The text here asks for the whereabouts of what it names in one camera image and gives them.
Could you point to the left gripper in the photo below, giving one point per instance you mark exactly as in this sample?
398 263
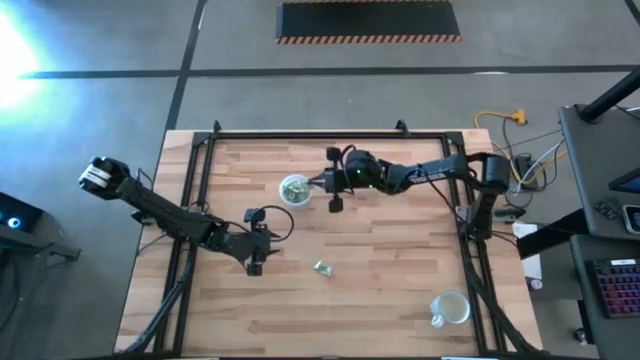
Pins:
252 245

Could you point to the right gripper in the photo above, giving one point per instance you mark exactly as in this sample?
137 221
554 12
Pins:
336 181

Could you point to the heap of packets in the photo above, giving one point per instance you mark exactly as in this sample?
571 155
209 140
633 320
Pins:
296 190

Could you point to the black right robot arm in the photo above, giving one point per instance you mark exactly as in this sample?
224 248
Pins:
440 172

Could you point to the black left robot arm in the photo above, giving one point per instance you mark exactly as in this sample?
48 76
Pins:
165 217

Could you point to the clear plastic round container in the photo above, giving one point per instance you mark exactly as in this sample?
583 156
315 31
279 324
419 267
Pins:
295 205

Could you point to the black hazard-striped floor mat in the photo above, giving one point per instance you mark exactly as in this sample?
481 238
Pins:
367 20

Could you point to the black power strip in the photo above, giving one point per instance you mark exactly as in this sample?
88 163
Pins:
526 170

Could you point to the white paper sheet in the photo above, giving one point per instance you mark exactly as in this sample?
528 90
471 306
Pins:
530 260

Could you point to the small white cap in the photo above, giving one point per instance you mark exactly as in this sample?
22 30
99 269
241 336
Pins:
536 284

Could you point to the black box blue light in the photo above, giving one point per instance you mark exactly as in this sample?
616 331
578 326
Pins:
15 212

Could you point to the dark grey desk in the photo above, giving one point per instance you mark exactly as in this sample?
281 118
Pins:
600 150
615 340

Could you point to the caster wheel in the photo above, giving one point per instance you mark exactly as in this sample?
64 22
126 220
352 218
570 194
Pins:
580 335

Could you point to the black pole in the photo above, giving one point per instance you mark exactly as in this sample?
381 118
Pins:
610 95

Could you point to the tablet screen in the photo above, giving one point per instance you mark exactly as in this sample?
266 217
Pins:
627 182

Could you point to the smartphone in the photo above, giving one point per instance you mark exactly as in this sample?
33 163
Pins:
632 218

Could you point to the backlit keyboard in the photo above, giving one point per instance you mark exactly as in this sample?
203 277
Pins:
620 287

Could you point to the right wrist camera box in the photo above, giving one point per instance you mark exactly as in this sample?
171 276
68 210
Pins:
333 153

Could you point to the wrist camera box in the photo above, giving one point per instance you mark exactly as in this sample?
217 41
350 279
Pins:
254 215
333 153

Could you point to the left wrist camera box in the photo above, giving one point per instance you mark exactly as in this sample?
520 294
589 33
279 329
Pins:
254 215

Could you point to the black frame clamp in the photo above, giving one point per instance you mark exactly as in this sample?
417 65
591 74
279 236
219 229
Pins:
216 126
401 127

